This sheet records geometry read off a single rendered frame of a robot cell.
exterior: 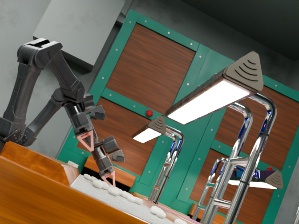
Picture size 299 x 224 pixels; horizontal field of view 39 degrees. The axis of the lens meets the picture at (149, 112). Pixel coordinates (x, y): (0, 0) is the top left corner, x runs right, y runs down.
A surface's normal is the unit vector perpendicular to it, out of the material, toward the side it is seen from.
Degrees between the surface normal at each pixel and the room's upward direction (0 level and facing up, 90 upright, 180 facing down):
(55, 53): 90
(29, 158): 90
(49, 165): 90
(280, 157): 90
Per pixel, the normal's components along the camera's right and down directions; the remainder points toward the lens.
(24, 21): 0.21, -0.11
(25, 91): 0.79, 0.25
